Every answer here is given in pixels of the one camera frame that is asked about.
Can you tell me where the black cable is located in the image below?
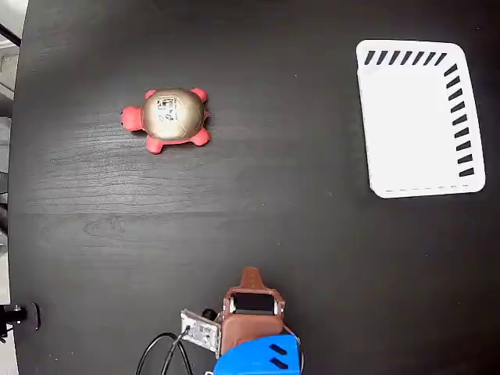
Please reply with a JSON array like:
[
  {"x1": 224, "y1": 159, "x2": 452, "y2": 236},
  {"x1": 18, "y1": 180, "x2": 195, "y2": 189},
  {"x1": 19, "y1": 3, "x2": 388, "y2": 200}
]
[
  {"x1": 134, "y1": 331, "x2": 188, "y2": 375},
  {"x1": 161, "y1": 327, "x2": 195, "y2": 375}
]

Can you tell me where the black table clamp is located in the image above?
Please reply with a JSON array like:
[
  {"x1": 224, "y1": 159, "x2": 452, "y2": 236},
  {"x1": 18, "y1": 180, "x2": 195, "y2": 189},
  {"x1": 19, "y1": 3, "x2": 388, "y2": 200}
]
[{"x1": 0, "y1": 302, "x2": 42, "y2": 345}]

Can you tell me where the white slotted plastic basket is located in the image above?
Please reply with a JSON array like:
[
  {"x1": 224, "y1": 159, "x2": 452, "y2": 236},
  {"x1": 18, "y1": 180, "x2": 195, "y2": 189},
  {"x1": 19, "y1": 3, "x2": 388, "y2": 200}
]
[{"x1": 355, "y1": 38, "x2": 487, "y2": 199}]

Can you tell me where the black diagonal rod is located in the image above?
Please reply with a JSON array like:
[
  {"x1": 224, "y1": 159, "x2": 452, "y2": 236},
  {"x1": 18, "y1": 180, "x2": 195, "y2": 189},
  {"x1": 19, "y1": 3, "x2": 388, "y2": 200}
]
[{"x1": 0, "y1": 22, "x2": 23, "y2": 48}]

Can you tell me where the bare circuit board camera module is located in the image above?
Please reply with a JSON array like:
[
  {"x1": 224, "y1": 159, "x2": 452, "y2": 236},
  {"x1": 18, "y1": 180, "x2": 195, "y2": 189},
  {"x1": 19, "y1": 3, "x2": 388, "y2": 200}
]
[{"x1": 179, "y1": 307, "x2": 223, "y2": 352}]

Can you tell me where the red turtle toy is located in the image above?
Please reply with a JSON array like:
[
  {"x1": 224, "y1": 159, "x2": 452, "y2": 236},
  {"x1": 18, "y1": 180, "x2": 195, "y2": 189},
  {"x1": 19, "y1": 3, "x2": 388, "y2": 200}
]
[{"x1": 120, "y1": 87, "x2": 212, "y2": 155}]

